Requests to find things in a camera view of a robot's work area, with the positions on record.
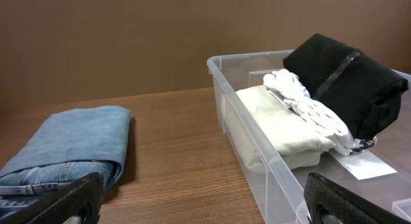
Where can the clear plastic storage bin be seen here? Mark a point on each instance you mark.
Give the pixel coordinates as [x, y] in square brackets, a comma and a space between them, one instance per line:
[277, 189]

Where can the blue denim jeans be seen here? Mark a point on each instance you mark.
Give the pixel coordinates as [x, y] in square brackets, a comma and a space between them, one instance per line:
[67, 146]

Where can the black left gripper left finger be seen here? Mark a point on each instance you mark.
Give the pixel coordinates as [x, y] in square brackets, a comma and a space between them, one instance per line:
[77, 202]

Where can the white label in bin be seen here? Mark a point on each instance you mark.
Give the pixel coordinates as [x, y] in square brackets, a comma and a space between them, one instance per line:
[364, 165]

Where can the cream cloth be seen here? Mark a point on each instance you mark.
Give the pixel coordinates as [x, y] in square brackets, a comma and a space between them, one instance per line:
[294, 139]

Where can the black garment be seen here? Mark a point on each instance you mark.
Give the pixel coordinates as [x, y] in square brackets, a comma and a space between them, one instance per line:
[362, 92]

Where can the white t-shirt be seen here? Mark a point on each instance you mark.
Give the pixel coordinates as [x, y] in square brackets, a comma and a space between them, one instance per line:
[292, 94]

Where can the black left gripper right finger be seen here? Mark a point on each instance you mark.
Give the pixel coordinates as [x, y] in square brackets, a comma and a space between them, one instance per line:
[329, 202]

